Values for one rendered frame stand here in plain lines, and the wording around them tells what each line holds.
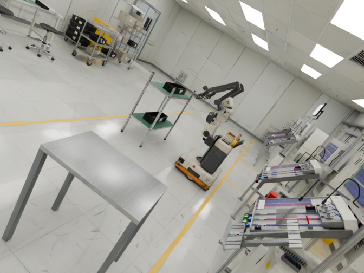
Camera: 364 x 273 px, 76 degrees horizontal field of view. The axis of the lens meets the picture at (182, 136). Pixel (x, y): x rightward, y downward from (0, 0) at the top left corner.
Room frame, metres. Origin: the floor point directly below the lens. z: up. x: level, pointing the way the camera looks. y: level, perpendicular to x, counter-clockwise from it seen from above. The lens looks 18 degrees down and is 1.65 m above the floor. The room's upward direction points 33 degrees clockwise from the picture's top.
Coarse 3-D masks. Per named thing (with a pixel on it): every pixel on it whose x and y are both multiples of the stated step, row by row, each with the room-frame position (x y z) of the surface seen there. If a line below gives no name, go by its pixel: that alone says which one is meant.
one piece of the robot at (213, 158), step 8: (224, 136) 3.70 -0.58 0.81; (216, 144) 3.36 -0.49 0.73; (224, 144) 3.34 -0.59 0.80; (232, 144) 3.37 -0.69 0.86; (208, 152) 3.59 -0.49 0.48; (216, 152) 3.36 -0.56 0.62; (224, 152) 3.33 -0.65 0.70; (200, 160) 3.59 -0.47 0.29; (208, 160) 3.35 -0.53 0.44; (216, 160) 3.33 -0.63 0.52; (208, 168) 3.34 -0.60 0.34; (216, 168) 3.32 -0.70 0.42
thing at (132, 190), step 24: (48, 144) 1.13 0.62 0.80; (72, 144) 1.26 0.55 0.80; (96, 144) 1.41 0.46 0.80; (72, 168) 1.07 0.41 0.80; (96, 168) 1.18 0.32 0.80; (120, 168) 1.32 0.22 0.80; (24, 192) 1.09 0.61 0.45; (96, 192) 1.04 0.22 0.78; (120, 192) 1.12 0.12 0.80; (144, 192) 1.24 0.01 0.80; (144, 216) 1.08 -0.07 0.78; (120, 240) 1.01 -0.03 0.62
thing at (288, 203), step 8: (264, 200) 2.33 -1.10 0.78; (272, 200) 2.30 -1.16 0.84; (280, 200) 2.28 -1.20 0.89; (288, 200) 2.26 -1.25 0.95; (296, 200) 2.24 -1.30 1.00; (304, 200) 2.22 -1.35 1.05; (256, 208) 2.15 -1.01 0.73; (264, 208) 2.13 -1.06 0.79; (272, 208) 2.12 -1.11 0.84; (280, 208) 2.10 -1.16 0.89; (288, 208) 2.09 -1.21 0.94; (296, 208) 2.08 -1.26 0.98; (304, 208) 2.07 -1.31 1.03
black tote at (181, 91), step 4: (164, 84) 3.61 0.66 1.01; (168, 84) 3.59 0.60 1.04; (172, 84) 3.88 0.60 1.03; (176, 84) 4.03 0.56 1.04; (164, 88) 3.60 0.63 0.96; (168, 88) 3.58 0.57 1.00; (172, 88) 3.57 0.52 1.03; (176, 88) 3.65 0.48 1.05; (180, 88) 3.81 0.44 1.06; (184, 88) 4.13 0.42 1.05; (176, 92) 3.73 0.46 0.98; (180, 92) 3.91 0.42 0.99; (184, 92) 4.08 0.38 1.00
